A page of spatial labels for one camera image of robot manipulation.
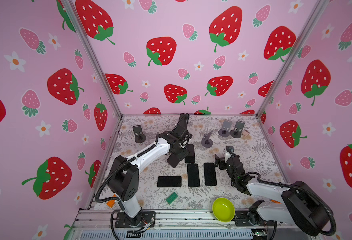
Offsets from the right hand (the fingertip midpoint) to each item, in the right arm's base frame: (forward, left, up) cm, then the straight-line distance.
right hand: (222, 154), depth 89 cm
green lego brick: (-26, +28, -8) cm, 39 cm away
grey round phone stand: (+24, -4, -7) cm, 25 cm away
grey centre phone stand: (+13, +10, -7) cm, 18 cm away
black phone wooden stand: (-8, +29, +1) cm, 30 cm away
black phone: (-1, +19, -7) cm, 21 cm away
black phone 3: (-9, +7, -9) cm, 14 cm away
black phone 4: (-17, +31, -10) cm, 36 cm away
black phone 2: (-12, +17, -8) cm, 22 cm away
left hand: (-2, +25, +3) cm, 26 cm away
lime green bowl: (-28, -1, -9) cm, 30 cm away
